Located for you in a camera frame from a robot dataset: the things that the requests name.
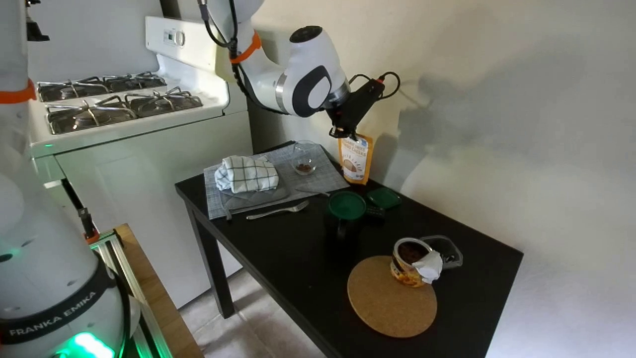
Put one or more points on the green round lid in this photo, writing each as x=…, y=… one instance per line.
x=384, y=200

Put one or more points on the orange snack packet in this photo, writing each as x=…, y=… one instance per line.
x=356, y=160

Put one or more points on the yellow patterned cup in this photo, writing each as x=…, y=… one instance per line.
x=409, y=265

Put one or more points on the white stove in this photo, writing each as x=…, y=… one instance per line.
x=131, y=192

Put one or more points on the round cork coaster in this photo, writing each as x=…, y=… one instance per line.
x=390, y=305

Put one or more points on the grey grid mat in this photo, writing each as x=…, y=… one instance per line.
x=304, y=186

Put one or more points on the small black container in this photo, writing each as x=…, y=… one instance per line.
x=451, y=252

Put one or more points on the dark green mug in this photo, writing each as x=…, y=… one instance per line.
x=346, y=212

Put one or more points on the small brown cup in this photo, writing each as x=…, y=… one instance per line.
x=304, y=168

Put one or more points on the silver fork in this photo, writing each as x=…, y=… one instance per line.
x=278, y=212

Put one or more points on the black table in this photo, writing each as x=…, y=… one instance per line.
x=298, y=265

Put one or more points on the wooden board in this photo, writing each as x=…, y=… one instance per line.
x=159, y=291

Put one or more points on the white checkered cloth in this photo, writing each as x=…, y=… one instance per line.
x=246, y=174

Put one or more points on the green lit metal frame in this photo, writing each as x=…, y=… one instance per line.
x=141, y=331

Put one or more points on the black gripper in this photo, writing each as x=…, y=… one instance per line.
x=358, y=106

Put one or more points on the black burner grate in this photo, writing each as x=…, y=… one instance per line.
x=81, y=116
x=66, y=90
x=131, y=83
x=161, y=102

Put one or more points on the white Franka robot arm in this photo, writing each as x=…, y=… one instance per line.
x=310, y=67

